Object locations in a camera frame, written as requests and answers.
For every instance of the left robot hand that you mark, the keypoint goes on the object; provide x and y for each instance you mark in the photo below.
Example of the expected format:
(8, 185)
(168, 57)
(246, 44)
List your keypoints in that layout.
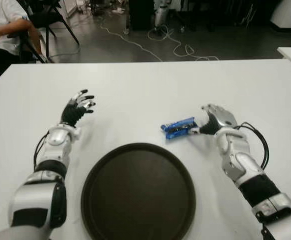
(71, 115)

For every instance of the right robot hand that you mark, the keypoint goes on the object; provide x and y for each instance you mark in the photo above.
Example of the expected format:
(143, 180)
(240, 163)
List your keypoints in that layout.
(223, 117)

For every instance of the blue Oreo cookie pack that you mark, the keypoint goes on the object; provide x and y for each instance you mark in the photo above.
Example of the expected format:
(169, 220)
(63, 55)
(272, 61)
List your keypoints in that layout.
(178, 125)

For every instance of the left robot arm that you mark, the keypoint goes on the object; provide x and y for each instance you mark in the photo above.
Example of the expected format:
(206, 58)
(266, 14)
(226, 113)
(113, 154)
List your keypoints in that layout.
(58, 145)

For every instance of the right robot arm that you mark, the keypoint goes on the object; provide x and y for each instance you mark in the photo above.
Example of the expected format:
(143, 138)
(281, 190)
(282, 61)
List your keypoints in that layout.
(235, 155)

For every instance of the black folding chair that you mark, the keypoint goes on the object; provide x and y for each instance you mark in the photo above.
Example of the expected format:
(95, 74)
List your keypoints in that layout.
(26, 47)
(45, 17)

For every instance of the dark brown round tray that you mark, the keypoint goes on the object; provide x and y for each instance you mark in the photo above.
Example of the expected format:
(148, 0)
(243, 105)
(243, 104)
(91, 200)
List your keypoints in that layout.
(138, 192)

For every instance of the white panel board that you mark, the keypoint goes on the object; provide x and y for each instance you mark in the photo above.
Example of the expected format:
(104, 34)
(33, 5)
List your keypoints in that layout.
(69, 7)

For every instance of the white power strip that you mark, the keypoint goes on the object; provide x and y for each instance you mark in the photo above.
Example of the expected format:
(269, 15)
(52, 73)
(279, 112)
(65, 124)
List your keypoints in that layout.
(119, 10)

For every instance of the seated person white shirt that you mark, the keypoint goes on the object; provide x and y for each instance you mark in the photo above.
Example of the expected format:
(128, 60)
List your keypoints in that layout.
(5, 15)

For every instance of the silver humanoid robot legs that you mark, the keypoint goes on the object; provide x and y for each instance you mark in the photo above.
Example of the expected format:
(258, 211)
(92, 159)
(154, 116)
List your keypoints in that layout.
(160, 15)

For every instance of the black wheeled cabinet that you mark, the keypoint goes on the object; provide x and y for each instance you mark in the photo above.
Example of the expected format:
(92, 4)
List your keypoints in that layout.
(140, 15)

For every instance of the white curved booth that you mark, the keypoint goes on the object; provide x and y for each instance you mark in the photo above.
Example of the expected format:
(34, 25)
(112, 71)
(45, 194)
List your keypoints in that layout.
(289, 15)

